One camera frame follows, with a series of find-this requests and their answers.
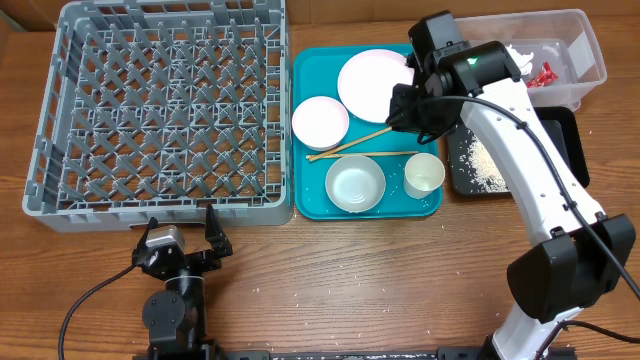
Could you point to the wooden chopstick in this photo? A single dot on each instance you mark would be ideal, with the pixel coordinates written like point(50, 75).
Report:
point(372, 154)
point(357, 141)

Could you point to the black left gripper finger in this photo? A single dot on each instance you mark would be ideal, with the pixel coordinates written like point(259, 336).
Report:
point(215, 235)
point(152, 224)

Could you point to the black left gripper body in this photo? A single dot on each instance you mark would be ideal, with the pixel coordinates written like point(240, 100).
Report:
point(201, 260)

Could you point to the white napkin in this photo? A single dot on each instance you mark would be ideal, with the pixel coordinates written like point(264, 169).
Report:
point(523, 61)

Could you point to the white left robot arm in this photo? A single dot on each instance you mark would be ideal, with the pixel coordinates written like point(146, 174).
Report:
point(176, 316)

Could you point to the large pink plate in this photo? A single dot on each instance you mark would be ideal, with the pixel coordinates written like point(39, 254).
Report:
point(366, 81)

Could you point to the teal serving tray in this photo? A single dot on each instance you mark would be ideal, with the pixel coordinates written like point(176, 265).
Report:
point(316, 73)

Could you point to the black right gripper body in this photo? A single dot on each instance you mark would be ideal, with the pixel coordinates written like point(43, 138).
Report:
point(401, 107)

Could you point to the grey dishwasher rack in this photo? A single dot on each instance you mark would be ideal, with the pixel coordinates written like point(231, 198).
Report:
point(165, 109)

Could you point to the red candy wrapper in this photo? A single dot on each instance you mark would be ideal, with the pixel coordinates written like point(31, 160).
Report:
point(545, 77)

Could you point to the white green bowl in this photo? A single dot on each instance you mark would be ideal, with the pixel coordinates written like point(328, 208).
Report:
point(355, 183)

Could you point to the clear plastic waste bin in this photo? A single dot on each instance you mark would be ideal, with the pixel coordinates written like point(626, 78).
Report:
point(564, 39)

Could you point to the pile of white rice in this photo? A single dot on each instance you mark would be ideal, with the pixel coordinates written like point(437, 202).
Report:
point(485, 178)

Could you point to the small pink bowl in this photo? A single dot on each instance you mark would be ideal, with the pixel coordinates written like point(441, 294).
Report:
point(320, 123)

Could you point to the cream paper cup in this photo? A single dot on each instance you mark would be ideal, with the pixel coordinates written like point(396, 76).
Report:
point(423, 174)

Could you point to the black food waste tray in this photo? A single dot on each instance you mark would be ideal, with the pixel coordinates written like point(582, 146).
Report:
point(560, 125)

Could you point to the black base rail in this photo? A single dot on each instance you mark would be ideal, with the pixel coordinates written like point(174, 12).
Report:
point(350, 355)

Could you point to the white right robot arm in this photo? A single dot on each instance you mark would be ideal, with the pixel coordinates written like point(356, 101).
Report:
point(578, 252)

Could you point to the upper wooden chopstick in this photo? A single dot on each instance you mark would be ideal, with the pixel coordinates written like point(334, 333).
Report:
point(357, 141)

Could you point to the lower wooden chopstick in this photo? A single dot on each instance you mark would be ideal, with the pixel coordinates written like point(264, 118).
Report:
point(372, 154)

